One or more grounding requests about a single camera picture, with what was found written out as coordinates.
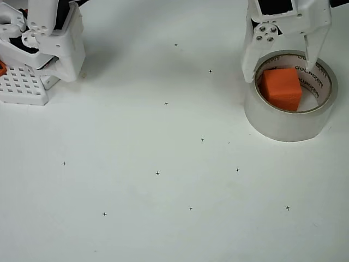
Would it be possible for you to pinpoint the white perforated base plate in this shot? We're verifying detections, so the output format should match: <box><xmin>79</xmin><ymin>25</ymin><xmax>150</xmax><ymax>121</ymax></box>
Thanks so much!
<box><xmin>0</xmin><ymin>64</ymin><xmax>50</xmax><ymax>106</ymax></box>

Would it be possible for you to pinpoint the clear packing tape roll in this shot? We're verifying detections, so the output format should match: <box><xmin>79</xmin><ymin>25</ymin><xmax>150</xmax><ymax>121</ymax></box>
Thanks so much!
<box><xmin>243</xmin><ymin>50</ymin><xmax>340</xmax><ymax>143</ymax></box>

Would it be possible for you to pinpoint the orange cube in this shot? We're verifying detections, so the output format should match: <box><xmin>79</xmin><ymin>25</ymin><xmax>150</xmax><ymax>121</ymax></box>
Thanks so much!
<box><xmin>258</xmin><ymin>67</ymin><xmax>304</xmax><ymax>112</ymax></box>

